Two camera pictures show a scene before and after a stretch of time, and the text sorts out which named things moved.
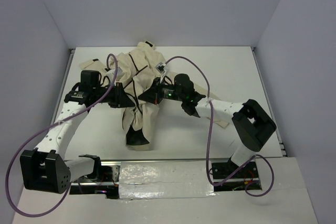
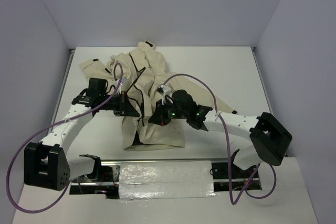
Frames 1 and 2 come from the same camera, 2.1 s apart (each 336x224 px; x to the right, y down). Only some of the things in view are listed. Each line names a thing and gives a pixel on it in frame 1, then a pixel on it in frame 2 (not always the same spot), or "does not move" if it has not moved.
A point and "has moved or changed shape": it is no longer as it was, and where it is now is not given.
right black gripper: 154,94 -> 156,117
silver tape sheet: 168,179 does not move
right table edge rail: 269,103 does not move
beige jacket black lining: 134,68 has moved or changed shape
